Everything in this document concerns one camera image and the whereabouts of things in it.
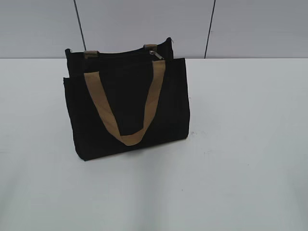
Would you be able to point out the black canvas tote bag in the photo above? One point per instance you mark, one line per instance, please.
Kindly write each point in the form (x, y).
(126, 81)

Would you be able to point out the silver zipper pull with ring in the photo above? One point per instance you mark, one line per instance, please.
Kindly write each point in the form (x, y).
(158, 56)

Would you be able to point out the tan front bag handle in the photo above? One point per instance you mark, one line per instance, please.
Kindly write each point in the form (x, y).
(101, 103)

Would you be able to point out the tan bag handle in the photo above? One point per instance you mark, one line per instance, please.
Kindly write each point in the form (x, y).
(101, 103)
(146, 47)

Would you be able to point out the tan rear bag handle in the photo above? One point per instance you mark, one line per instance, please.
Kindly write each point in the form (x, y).
(146, 47)

